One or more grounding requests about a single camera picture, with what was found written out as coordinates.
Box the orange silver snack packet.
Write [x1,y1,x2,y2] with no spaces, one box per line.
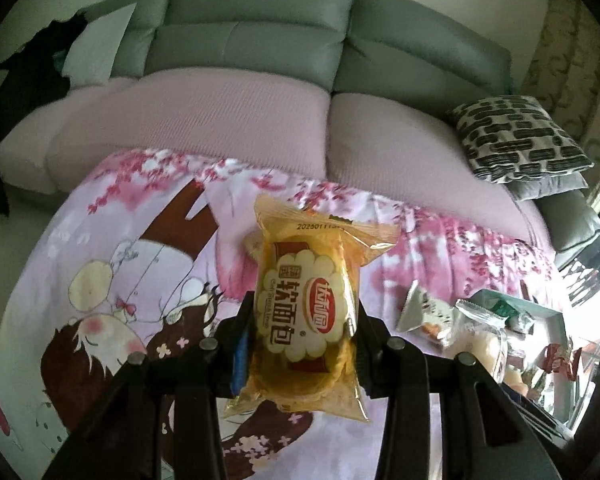
[396,280,461,348]

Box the yellow bread packet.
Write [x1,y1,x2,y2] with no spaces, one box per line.
[222,192,401,423]

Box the red snack packet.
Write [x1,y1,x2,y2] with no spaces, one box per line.
[540,342,586,381]

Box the printed cartoon blanket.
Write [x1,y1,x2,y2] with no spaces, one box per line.
[0,147,561,480]

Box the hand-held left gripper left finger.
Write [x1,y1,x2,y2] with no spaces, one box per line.
[42,290,261,480]

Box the black furniture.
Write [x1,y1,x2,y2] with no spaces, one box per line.
[555,230,600,311]

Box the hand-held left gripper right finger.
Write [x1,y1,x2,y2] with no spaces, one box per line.
[355,300,566,480]

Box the clear bun packet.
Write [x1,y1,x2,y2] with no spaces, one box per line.
[455,299,511,381]

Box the dark green snack packet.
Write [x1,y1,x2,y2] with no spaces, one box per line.
[490,300,536,333]

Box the light grey pillow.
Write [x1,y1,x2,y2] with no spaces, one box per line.
[62,2,138,86]

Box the dark cloth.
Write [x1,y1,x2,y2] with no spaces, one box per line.
[0,10,91,216]

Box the grey sofa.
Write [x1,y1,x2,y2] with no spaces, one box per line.
[0,0,600,256]

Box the black white patterned pillow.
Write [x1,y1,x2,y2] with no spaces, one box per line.
[447,95,595,183]

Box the pink sofa seat cover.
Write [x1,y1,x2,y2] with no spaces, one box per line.
[0,67,551,251]

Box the teal edged white box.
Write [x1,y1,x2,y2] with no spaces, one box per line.
[467,287,598,431]

